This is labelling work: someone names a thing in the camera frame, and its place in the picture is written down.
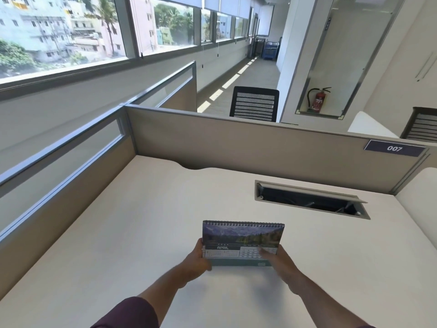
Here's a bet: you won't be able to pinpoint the person's right hand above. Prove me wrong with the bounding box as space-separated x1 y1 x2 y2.
260 245 302 294

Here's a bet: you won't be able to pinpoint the black mesh office chair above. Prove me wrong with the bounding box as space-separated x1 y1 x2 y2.
229 86 280 123

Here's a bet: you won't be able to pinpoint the red fire extinguisher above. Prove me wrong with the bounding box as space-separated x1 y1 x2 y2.
307 87 332 113

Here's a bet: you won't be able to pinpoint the maroon sleeve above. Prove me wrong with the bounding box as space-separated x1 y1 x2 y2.
91 297 160 328

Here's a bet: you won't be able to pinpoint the glass-topped side partition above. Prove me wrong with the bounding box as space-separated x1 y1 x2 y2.
0 61 197 270

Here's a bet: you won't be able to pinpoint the person's left forearm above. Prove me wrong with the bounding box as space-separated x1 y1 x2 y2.
137 270 195 313

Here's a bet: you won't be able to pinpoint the person's left hand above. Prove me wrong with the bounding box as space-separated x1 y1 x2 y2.
180 238 213 289

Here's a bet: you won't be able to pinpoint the spiral desk calendar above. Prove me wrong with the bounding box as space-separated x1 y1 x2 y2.
201 220 285 267

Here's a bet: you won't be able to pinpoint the blue cart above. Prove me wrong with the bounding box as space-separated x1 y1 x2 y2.
262 41 280 61

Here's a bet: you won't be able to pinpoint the desk cable tray opening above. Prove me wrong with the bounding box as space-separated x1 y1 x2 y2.
255 180 371 220

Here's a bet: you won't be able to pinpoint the beige cubicle partition panel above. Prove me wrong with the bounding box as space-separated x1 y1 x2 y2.
120 104 431 196

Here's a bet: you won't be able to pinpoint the dark desk number plate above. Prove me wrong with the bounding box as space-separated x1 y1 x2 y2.
364 140 427 157

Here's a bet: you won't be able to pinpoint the white roller blinds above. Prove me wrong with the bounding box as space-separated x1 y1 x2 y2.
137 0 251 18

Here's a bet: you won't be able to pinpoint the glass fire extinguisher cabinet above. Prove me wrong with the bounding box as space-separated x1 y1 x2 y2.
295 0 407 120

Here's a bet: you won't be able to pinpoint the black slatted office chair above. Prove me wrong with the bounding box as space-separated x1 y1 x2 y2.
400 107 437 143

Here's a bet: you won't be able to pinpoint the person's right forearm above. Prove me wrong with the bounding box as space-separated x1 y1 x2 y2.
288 274 366 328

